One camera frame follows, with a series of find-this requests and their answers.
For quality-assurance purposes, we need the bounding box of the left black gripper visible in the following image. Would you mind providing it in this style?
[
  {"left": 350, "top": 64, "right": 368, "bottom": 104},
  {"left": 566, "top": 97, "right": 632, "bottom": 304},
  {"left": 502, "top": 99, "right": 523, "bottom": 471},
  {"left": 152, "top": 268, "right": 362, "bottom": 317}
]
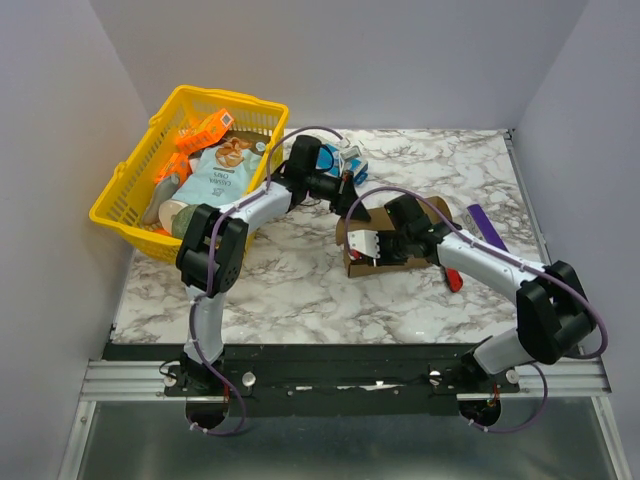
[{"left": 304, "top": 170, "right": 371, "bottom": 222}]

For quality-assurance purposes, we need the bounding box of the brown cardboard express box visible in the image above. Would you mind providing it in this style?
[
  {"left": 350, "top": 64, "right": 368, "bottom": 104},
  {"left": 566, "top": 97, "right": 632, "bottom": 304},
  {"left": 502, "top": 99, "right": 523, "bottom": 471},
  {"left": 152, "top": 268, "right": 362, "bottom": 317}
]
[{"left": 335, "top": 194, "right": 452, "bottom": 278}]

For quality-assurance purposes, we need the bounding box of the red black utility knife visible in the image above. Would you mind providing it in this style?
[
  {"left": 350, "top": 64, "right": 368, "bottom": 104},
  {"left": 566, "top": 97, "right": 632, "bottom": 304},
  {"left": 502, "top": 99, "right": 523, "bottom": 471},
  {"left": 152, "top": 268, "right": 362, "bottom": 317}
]
[{"left": 443, "top": 268, "right": 464, "bottom": 293}]

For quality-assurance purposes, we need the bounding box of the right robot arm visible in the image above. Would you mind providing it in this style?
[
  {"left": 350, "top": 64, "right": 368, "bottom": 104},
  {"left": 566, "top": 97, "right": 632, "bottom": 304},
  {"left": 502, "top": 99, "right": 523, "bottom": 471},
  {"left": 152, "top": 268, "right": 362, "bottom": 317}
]
[{"left": 378, "top": 194, "right": 597, "bottom": 392}]

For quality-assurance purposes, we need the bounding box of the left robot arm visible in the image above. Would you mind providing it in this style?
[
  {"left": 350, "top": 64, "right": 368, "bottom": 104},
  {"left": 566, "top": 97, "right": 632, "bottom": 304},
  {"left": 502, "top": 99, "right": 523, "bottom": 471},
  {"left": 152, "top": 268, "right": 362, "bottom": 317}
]
[{"left": 176, "top": 127, "right": 371, "bottom": 395}]

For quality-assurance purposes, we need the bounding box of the blue razor box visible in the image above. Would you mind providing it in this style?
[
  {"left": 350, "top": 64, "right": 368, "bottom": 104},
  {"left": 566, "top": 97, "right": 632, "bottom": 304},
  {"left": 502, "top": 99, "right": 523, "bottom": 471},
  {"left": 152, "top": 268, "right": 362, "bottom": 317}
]
[{"left": 316, "top": 144, "right": 369, "bottom": 185}]

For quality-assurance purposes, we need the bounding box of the purple silver box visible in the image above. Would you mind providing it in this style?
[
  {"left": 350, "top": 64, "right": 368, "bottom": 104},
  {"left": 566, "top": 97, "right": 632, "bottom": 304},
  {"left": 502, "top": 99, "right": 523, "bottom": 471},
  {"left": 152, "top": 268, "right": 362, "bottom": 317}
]
[{"left": 461, "top": 204, "right": 508, "bottom": 252}]

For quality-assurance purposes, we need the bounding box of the orange snack box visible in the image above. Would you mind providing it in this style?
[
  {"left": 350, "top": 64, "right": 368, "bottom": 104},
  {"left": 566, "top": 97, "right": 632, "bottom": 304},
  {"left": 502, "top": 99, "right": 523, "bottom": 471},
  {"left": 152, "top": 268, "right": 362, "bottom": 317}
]
[{"left": 175, "top": 109, "right": 235, "bottom": 155}]

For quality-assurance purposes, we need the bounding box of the light blue chips bag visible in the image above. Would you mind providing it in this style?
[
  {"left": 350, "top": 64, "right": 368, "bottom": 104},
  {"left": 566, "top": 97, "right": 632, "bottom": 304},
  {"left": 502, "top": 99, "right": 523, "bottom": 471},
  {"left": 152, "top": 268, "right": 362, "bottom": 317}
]
[{"left": 172, "top": 132, "right": 270, "bottom": 207}]

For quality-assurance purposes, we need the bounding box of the green melon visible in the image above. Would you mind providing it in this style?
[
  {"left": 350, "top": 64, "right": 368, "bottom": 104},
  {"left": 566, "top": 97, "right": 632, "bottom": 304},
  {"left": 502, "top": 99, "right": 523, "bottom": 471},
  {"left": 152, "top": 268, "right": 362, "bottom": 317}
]
[{"left": 171, "top": 205, "right": 198, "bottom": 239}]

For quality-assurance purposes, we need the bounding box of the orange packet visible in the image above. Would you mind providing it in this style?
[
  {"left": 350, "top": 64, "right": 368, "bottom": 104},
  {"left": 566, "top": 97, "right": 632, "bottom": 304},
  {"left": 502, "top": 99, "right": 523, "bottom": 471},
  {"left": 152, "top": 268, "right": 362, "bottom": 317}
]
[{"left": 154, "top": 152, "right": 192, "bottom": 185}]

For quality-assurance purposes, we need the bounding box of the white round jar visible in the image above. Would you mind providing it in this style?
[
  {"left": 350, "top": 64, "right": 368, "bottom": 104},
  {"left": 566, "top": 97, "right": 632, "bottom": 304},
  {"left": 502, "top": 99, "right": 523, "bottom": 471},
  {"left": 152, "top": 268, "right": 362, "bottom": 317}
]
[{"left": 158, "top": 199, "right": 188, "bottom": 234}]

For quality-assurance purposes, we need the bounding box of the beige bottle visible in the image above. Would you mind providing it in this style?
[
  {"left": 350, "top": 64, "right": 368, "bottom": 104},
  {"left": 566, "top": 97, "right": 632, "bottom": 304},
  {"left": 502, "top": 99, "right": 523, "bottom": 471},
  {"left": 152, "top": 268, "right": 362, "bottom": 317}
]
[{"left": 141, "top": 174, "right": 181, "bottom": 226}]

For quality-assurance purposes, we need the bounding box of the yellow plastic basket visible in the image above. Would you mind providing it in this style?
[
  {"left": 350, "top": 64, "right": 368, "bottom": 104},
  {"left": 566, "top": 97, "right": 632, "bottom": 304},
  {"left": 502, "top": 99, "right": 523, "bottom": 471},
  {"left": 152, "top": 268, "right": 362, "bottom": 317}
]
[{"left": 89, "top": 85, "right": 289, "bottom": 264}]

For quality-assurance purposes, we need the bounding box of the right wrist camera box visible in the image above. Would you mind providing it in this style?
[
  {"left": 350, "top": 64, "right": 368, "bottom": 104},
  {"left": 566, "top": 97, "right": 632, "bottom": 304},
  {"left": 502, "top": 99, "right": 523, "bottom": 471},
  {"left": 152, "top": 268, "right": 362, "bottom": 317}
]
[{"left": 347, "top": 230, "right": 380, "bottom": 260}]

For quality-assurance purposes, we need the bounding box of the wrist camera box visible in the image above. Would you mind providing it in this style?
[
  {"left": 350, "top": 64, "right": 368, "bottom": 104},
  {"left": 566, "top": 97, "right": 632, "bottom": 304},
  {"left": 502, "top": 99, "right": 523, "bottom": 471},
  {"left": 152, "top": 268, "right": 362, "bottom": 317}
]
[
  {"left": 338, "top": 144, "right": 361, "bottom": 171},
  {"left": 347, "top": 230, "right": 380, "bottom": 260}
]

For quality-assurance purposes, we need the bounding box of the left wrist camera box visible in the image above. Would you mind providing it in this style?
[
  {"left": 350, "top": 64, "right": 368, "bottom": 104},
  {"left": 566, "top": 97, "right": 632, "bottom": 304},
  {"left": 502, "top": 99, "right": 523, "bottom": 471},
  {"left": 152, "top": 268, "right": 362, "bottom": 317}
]
[{"left": 338, "top": 144, "right": 361, "bottom": 171}]

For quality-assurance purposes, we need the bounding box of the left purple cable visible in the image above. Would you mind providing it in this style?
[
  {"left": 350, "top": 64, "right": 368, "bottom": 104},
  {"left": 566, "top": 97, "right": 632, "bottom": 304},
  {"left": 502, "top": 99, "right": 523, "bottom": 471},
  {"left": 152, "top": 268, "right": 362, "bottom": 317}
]
[{"left": 187, "top": 125, "right": 351, "bottom": 436}]

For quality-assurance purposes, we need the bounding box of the purple cable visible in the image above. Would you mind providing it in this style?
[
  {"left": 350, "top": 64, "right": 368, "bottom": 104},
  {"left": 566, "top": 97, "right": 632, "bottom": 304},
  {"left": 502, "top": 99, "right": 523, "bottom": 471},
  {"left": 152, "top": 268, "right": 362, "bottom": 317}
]
[
  {"left": 187, "top": 125, "right": 351, "bottom": 436},
  {"left": 342, "top": 185, "right": 610, "bottom": 435}
]

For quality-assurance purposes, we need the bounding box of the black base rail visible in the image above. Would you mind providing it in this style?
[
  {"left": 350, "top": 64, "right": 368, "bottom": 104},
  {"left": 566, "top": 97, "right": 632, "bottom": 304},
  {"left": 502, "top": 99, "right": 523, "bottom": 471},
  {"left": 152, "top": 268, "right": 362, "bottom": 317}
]
[{"left": 100, "top": 343, "right": 549, "bottom": 430}]

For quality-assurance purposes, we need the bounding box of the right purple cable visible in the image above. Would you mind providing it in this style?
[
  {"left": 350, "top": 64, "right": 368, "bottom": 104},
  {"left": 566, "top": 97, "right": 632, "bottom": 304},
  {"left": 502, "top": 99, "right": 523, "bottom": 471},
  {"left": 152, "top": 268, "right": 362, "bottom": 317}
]
[{"left": 342, "top": 185, "right": 610, "bottom": 435}]

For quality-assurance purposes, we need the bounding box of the aluminium frame rail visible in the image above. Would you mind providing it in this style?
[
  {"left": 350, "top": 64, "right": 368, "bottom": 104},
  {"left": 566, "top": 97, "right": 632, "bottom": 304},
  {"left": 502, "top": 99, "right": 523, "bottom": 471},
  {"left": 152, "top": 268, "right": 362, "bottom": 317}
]
[{"left": 80, "top": 361, "right": 165, "bottom": 402}]

